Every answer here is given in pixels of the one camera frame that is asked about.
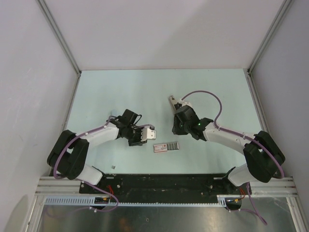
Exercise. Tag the red white staple box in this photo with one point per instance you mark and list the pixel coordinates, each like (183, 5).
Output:
(158, 148)

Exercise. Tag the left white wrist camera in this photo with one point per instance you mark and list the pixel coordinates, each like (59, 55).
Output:
(148, 133)

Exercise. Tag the beige deli stapler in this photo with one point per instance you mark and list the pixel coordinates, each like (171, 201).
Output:
(172, 101)

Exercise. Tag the grey cable duct rail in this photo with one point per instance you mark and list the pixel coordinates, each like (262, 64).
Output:
(97, 201)

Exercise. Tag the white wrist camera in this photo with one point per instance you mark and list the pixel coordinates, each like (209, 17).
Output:
(183, 104)
(148, 133)

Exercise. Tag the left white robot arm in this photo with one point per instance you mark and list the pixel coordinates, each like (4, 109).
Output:
(68, 156)

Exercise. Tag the aluminium frame rails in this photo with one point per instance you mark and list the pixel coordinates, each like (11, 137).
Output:
(224, 95)

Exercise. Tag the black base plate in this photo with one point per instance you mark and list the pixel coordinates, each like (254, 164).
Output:
(176, 188)

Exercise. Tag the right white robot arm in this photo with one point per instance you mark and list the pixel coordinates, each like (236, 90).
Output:
(263, 157)

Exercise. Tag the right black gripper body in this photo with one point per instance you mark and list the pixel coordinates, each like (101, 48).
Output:
(180, 128)

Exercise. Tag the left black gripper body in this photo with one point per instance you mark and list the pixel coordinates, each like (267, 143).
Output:
(134, 136)

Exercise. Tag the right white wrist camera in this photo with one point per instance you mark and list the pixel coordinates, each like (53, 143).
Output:
(183, 104)

